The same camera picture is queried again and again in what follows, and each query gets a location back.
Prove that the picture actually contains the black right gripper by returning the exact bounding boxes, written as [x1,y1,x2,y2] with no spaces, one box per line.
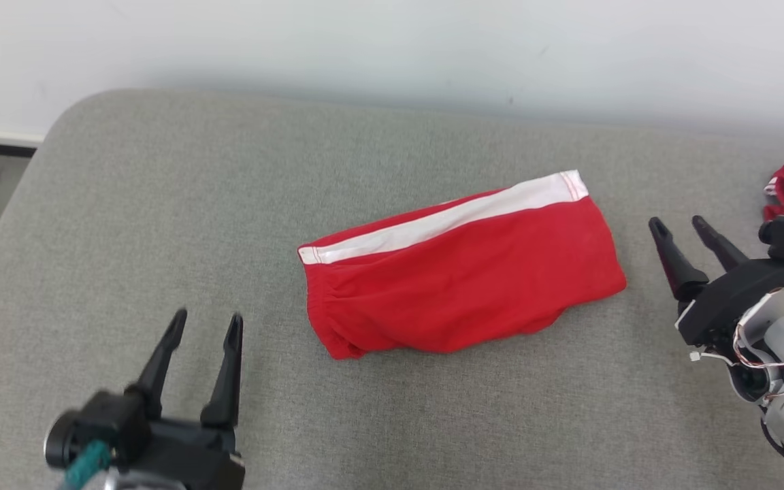
[648,215,784,347]

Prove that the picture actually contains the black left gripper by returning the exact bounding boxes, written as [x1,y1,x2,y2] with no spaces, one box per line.
[125,308,247,490]

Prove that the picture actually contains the red shorts with white stripe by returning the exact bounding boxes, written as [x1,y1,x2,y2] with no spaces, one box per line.
[297,170,627,360]

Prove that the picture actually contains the thin right arm wire bundle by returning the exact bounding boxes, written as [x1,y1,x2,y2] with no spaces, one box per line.
[690,320,784,402]

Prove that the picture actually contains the teal left camera cable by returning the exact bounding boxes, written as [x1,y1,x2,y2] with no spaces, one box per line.
[59,439,115,490]

